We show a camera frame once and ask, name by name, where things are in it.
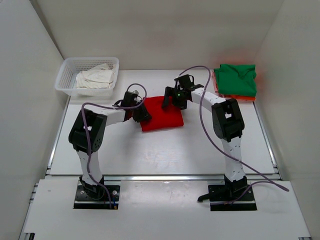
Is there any white crumpled t-shirt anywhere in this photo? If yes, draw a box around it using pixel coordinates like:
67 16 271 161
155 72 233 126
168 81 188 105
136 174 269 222
75 63 116 89

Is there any pink folded t-shirt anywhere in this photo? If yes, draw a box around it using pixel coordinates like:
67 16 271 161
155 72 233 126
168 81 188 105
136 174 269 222
211 71 228 99

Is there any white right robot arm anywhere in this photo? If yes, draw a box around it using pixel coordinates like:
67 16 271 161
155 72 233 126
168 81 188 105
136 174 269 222
162 74 248 202

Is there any white plastic basket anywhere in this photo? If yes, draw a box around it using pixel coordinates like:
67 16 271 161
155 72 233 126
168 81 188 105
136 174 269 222
55 56 120 98

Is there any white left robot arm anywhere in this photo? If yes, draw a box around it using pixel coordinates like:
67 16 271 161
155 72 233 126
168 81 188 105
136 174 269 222
68 91 152 202

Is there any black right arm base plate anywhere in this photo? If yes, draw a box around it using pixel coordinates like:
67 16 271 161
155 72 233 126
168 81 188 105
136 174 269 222
197 184 258 212

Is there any red t-shirt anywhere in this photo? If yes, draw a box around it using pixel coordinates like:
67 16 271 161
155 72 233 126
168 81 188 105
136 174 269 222
140 96 184 133

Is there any orange folded t-shirt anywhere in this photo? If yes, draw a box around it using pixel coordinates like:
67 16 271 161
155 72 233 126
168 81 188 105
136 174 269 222
225 95 256 102

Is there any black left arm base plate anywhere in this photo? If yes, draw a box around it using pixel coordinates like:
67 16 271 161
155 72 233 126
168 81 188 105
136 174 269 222
73 181 121 210

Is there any green folded t-shirt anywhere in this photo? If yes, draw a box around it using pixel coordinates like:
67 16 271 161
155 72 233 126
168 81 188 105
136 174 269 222
213 64 257 97

